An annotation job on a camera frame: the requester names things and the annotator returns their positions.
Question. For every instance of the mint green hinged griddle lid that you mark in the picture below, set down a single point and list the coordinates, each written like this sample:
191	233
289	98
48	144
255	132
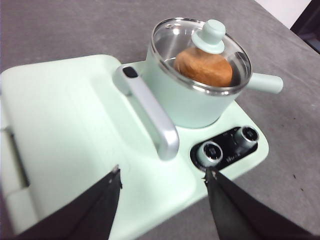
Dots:
62	112

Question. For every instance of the mint green breakfast maker base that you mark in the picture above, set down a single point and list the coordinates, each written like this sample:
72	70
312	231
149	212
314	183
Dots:
262	155

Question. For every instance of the dark background furniture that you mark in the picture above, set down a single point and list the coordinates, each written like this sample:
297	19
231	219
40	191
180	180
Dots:
310	25

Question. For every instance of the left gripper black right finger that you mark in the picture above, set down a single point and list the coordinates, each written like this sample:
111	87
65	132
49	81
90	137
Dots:
240	217

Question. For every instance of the brown potato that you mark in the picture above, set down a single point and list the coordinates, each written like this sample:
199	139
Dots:
207	70

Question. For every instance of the glass pot lid green knob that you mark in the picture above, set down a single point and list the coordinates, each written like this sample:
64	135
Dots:
212	32

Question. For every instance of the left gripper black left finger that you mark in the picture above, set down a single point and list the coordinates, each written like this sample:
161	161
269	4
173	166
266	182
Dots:
87	215

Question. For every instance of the silver control knob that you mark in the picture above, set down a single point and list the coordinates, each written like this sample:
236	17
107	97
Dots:
246	133
211	152

